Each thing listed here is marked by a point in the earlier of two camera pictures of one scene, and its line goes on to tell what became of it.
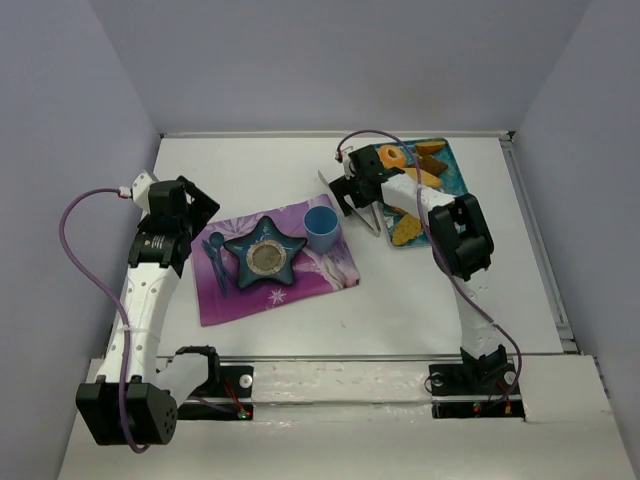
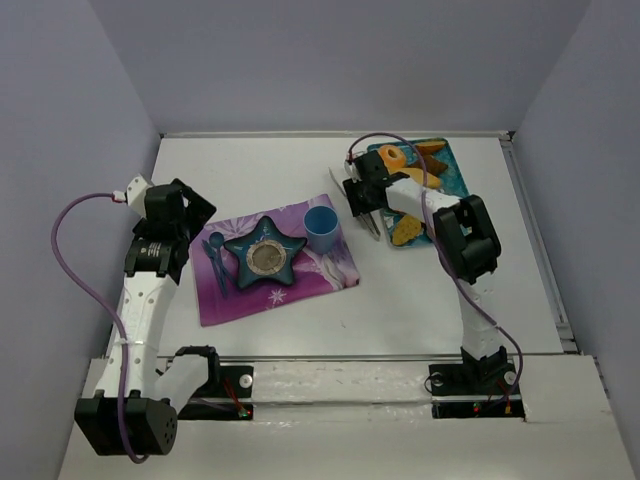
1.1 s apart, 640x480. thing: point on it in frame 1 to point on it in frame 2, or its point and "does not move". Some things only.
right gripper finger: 345,207 to 362,221
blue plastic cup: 321,223 does not move
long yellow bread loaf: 427,179 does not move
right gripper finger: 360,200 to 376,215
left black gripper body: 201,206 does not move
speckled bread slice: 406,228 does not move
